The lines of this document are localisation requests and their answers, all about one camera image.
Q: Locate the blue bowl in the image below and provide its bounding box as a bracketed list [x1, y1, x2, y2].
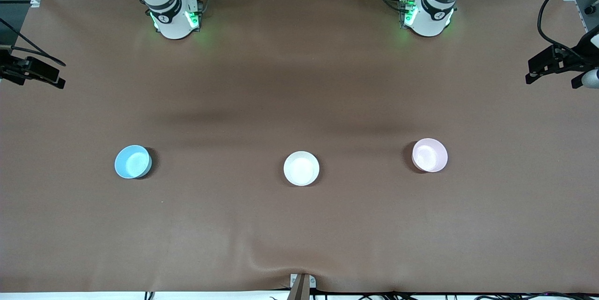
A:
[114, 145, 153, 179]

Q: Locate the pink bowl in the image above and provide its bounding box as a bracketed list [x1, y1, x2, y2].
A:
[411, 138, 449, 173]

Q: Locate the white bowl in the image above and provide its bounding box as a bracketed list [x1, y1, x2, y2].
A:
[283, 151, 321, 187]

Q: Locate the brown table cloth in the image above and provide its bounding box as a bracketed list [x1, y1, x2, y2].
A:
[0, 0, 599, 293]

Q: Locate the metal table clamp bracket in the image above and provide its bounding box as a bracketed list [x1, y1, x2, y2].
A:
[290, 273, 317, 300]

